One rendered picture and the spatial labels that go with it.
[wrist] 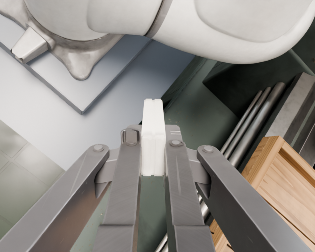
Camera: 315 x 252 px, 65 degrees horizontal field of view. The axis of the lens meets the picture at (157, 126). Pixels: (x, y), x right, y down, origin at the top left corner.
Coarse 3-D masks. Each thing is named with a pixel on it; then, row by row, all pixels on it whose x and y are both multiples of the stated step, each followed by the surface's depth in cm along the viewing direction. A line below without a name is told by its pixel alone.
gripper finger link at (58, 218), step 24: (96, 144) 14; (72, 168) 12; (96, 168) 12; (48, 192) 11; (72, 192) 11; (96, 192) 14; (24, 216) 9; (48, 216) 9; (72, 216) 11; (0, 240) 8; (24, 240) 8; (48, 240) 9; (72, 240) 11
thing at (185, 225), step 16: (176, 144) 14; (176, 160) 13; (176, 176) 12; (192, 176) 12; (176, 192) 11; (192, 192) 11; (176, 208) 10; (192, 208) 10; (176, 224) 9; (192, 224) 9; (176, 240) 8; (192, 240) 8; (208, 240) 8
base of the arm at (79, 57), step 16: (0, 0) 39; (16, 0) 39; (16, 16) 39; (32, 16) 36; (32, 32) 38; (48, 32) 37; (16, 48) 37; (32, 48) 38; (48, 48) 41; (64, 48) 40; (80, 48) 40; (96, 48) 42; (64, 64) 42; (80, 64) 41
